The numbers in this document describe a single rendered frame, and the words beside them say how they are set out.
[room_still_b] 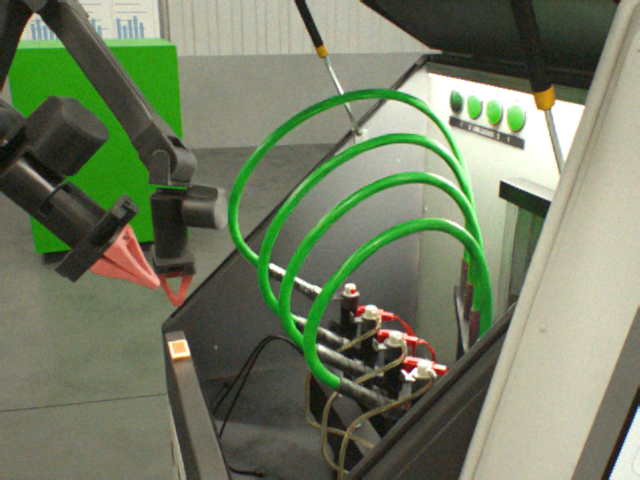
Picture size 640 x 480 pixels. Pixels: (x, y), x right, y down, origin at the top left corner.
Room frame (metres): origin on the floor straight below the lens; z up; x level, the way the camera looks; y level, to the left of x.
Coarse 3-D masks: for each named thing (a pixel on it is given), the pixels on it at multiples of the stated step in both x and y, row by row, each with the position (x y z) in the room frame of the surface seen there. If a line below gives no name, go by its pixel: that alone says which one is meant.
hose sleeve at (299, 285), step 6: (270, 264) 0.87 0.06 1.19; (270, 270) 0.86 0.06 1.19; (276, 270) 0.86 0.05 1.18; (282, 270) 0.87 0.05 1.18; (270, 276) 0.87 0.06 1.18; (276, 276) 0.86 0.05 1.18; (282, 276) 0.87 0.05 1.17; (294, 282) 0.87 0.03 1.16; (300, 282) 0.88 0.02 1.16; (306, 282) 0.89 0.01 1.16; (294, 288) 0.87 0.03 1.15; (300, 288) 0.87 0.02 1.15; (306, 288) 0.88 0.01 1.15; (312, 288) 0.88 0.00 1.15; (306, 294) 0.88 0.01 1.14
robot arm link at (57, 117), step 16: (48, 112) 0.69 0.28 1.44; (64, 112) 0.67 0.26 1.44; (80, 112) 0.70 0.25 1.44; (16, 128) 0.68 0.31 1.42; (32, 128) 0.69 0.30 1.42; (48, 128) 0.68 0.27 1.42; (64, 128) 0.67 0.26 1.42; (80, 128) 0.67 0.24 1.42; (96, 128) 0.70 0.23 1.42; (0, 144) 0.68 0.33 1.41; (16, 144) 0.70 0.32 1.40; (32, 144) 0.68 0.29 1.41; (48, 144) 0.67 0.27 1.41; (64, 144) 0.67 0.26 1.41; (80, 144) 0.67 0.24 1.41; (96, 144) 0.68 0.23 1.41; (0, 160) 0.69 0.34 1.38; (48, 160) 0.67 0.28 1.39; (64, 160) 0.67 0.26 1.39; (80, 160) 0.68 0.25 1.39
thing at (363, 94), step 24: (336, 96) 0.90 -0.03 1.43; (360, 96) 0.90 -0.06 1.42; (384, 96) 0.92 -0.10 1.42; (408, 96) 0.93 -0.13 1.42; (288, 120) 0.88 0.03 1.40; (432, 120) 0.94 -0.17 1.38; (264, 144) 0.86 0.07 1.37; (456, 144) 0.95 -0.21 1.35; (240, 192) 0.85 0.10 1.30; (240, 240) 0.85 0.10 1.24
